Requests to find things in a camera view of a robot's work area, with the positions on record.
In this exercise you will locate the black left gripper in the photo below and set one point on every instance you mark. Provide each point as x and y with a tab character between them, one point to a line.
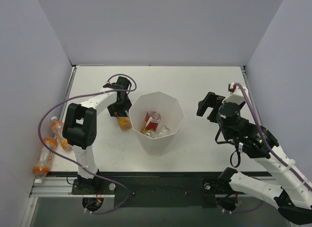
118	109

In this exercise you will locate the clear plastic bottle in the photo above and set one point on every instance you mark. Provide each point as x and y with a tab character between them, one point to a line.
164	131

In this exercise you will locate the white plastic bin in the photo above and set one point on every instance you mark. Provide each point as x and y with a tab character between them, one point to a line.
171	116

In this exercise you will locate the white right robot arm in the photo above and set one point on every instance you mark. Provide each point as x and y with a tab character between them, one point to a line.
292	196

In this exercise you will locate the orange label bottle table corner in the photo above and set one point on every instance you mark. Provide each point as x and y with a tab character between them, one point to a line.
43	165

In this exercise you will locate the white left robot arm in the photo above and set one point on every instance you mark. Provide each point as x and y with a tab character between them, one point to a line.
80	125

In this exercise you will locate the aluminium table edge rail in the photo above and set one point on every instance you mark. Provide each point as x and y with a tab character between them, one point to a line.
67	93

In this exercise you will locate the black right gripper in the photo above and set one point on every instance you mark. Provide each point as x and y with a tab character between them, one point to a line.
209	107

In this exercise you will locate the red gold label bottle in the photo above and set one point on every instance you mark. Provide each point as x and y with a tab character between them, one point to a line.
151	121

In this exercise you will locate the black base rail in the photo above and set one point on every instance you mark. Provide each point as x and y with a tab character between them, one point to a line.
158	189

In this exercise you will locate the orange juice bottle blue label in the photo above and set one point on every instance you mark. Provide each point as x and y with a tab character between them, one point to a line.
124	121

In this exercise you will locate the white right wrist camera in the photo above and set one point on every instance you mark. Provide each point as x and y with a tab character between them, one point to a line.
236	96

